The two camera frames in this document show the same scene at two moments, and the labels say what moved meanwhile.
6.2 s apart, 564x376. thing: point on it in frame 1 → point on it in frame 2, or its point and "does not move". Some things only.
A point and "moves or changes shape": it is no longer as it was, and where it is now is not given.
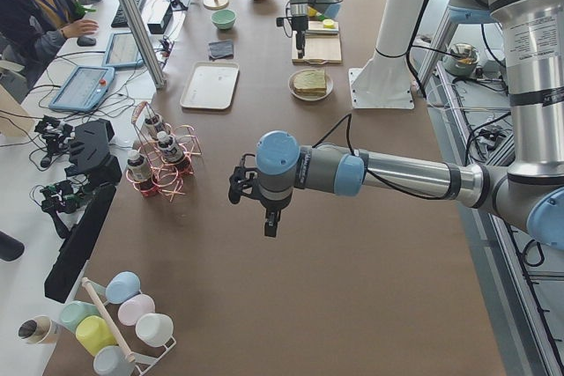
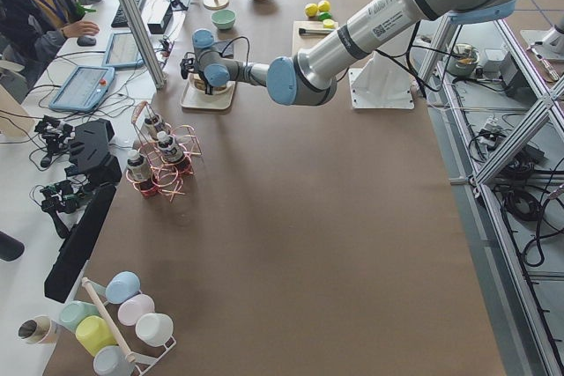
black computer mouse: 85,41 does not move
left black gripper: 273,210 → 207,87
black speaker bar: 76,248 does not move
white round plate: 311,99 moves or changes shape
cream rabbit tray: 211,85 does not move
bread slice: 310,79 moves or changes shape
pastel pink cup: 134,306 does not move
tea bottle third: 140,173 does not move
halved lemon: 328,24 does not move
